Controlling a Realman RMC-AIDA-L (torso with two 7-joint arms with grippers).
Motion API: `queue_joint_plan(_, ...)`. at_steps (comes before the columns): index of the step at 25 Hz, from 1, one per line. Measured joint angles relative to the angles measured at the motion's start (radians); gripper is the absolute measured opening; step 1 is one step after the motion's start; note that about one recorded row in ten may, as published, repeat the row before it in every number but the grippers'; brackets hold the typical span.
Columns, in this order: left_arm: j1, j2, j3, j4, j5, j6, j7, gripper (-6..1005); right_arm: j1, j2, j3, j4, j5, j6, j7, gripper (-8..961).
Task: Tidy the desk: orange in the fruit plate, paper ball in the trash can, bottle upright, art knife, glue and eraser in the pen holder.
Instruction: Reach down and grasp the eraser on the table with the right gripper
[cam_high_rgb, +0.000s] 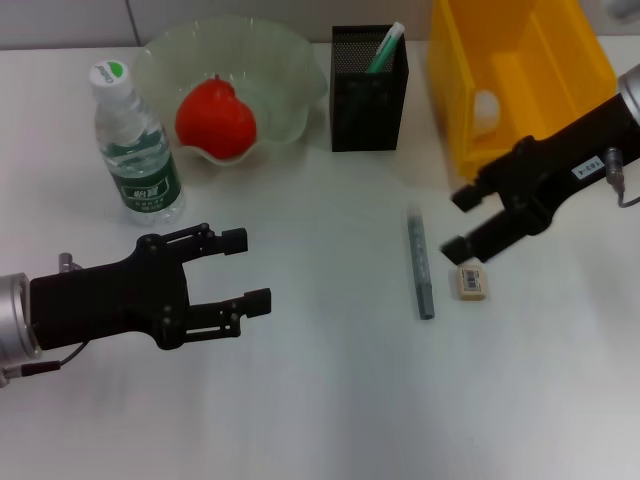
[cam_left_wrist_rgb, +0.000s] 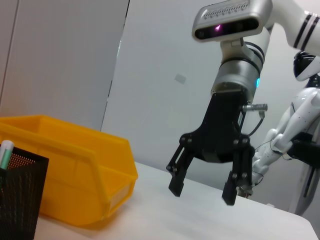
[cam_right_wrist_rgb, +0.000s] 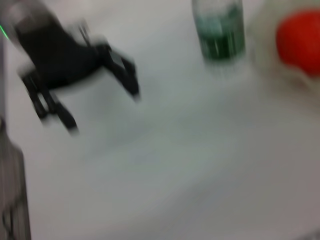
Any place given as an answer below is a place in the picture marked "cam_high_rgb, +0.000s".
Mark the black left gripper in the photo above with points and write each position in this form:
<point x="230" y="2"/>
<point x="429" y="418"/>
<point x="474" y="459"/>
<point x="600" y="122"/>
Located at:
<point x="110" y="300"/>

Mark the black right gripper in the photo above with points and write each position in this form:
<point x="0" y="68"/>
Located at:
<point x="555" y="165"/>

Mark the grey pen tube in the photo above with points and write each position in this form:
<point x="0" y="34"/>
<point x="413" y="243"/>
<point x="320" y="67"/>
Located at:
<point x="422" y="270"/>

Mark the white paper ball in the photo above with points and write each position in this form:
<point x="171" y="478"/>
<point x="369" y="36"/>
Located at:
<point x="489" y="115"/>

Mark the clear green-label water bottle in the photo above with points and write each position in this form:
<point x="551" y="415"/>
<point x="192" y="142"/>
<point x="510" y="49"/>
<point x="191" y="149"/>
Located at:
<point x="142" y="170"/>

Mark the red-orange toy orange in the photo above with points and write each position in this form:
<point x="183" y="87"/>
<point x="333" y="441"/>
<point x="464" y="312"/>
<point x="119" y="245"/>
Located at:
<point x="215" y="120"/>

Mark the beige eraser with barcode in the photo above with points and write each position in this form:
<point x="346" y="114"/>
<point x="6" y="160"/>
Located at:
<point x="471" y="282"/>

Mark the black mesh pen holder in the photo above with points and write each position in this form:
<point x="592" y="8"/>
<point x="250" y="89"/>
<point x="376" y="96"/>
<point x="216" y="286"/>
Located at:
<point x="367" y="115"/>

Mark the translucent wavy fruit plate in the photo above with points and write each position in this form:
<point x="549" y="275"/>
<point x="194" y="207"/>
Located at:
<point x="280" y="75"/>

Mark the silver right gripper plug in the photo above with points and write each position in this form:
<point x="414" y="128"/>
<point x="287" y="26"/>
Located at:
<point x="614" y="162"/>

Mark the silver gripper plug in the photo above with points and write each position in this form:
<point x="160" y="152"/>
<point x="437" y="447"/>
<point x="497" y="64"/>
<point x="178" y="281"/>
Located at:
<point x="67" y="262"/>
<point x="614" y="162"/>

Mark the yellow plastic bin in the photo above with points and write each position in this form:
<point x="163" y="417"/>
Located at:
<point x="540" y="65"/>

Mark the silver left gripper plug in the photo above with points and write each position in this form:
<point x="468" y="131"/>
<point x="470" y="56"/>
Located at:
<point x="67" y="262"/>

